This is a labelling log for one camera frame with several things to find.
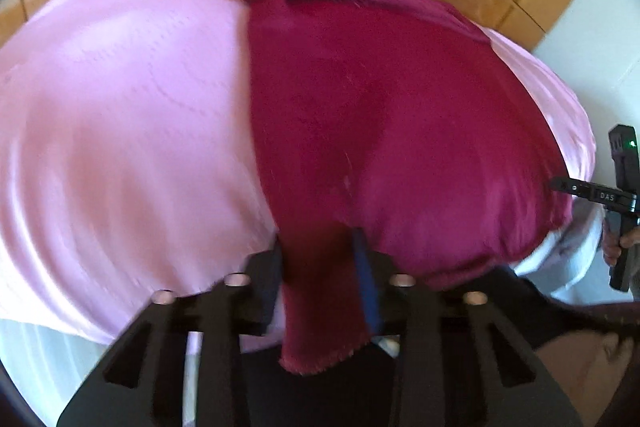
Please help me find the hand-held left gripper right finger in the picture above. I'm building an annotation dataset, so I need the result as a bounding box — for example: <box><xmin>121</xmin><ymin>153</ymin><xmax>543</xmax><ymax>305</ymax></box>
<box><xmin>350</xmin><ymin>229</ymin><xmax>583</xmax><ymax>427</ymax></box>

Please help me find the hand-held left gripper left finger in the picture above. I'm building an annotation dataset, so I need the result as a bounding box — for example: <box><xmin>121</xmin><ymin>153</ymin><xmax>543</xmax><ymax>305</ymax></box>
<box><xmin>57</xmin><ymin>249</ymin><xmax>286</xmax><ymax>427</ymax></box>

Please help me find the maroon velvet cloth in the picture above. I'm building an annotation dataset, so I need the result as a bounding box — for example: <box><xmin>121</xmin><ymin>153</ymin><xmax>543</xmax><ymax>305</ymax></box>
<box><xmin>231</xmin><ymin>0</ymin><xmax>573</xmax><ymax>376</ymax></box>

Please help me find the person's right hand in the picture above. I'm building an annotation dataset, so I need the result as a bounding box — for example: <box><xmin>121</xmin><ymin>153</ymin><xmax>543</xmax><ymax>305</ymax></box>
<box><xmin>602</xmin><ymin>214</ymin><xmax>640</xmax><ymax>267</ymax></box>

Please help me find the white mattress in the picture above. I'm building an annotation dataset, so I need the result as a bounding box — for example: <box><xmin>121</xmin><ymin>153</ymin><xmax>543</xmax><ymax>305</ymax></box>
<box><xmin>515</xmin><ymin>207</ymin><xmax>607</xmax><ymax>305</ymax></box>

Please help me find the person's leg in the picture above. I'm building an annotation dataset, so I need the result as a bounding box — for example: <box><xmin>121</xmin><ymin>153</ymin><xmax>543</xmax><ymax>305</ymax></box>
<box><xmin>537</xmin><ymin>329</ymin><xmax>640</xmax><ymax>427</ymax></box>

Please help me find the pink bed sheet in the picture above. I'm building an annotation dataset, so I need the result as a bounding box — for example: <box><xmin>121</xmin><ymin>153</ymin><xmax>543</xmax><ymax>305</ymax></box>
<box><xmin>0</xmin><ymin>0</ymin><xmax>598</xmax><ymax>353</ymax></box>

